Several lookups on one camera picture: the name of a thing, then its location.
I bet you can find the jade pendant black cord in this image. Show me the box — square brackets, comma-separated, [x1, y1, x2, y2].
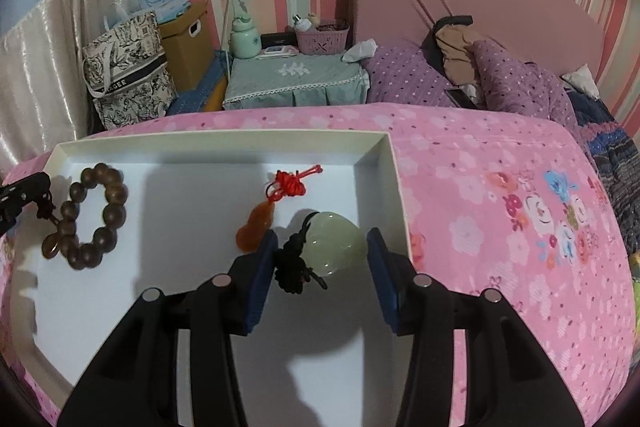
[273, 209, 369, 296]

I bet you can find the nightstand with green cloth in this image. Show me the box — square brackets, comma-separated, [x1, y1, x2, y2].
[222, 54, 370, 110]

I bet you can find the brown wooden bead bracelet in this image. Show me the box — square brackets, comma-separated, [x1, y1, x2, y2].
[41, 161, 129, 271]

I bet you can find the orange gourd pendant red knot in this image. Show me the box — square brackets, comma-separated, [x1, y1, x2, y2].
[235, 165, 323, 254]

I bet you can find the black white floral tote bag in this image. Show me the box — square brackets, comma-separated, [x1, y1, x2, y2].
[80, 11, 177, 130]

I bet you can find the green water bottle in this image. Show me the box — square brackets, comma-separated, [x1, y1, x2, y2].
[230, 15, 262, 60]

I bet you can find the white tissue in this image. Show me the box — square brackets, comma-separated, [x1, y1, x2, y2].
[342, 39, 378, 63]

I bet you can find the purple dotted pillow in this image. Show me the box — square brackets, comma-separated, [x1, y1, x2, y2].
[362, 40, 578, 131]

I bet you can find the brown cardboard box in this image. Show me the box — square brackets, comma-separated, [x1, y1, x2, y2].
[160, 0, 214, 92]

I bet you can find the dark blue patterned blanket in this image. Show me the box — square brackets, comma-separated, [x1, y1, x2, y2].
[567, 91, 640, 256]

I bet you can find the cream satin curtain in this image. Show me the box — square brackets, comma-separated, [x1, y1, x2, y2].
[1, 0, 137, 176]

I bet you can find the pink plastic basket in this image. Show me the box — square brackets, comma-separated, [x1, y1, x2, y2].
[296, 20, 350, 55]

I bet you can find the black beige bag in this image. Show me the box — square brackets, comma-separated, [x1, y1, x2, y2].
[421, 15, 485, 87]

